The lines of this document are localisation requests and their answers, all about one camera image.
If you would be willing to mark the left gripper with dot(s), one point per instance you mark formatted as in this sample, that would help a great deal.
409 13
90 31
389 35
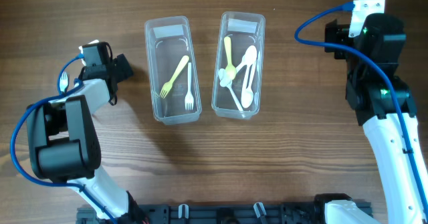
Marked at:
122 67

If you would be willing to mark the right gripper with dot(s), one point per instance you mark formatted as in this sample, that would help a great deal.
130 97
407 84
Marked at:
333 38

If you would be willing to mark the cream plastic fork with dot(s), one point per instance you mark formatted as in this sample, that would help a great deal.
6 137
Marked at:
168 85

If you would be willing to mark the small white fork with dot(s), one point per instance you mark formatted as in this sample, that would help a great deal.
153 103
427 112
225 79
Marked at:
64 82

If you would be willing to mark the white fork diagonal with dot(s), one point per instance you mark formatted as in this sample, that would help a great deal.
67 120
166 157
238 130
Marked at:
189 99

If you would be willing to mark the white spoon vertical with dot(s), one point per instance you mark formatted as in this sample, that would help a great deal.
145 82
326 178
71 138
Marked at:
250 55

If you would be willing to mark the white spoon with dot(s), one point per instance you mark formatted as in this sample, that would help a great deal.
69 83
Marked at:
237 103
247 92
239 68

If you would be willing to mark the yellow plastic spoon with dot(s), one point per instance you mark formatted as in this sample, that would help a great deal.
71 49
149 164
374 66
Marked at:
230 68

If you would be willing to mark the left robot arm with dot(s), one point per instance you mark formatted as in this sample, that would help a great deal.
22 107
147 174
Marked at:
64 149

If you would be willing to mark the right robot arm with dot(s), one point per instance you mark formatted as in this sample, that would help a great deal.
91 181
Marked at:
376 114

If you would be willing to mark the left clear plastic container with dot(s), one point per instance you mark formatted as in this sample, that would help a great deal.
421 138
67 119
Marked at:
167 41

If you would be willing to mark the clear plastic container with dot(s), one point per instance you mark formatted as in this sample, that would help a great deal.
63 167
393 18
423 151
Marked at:
244 29
167 41

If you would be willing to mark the right clear plastic container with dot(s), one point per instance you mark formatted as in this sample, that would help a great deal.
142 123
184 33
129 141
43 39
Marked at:
244 29

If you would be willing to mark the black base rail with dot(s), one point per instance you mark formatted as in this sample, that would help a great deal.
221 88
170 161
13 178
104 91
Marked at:
286 213

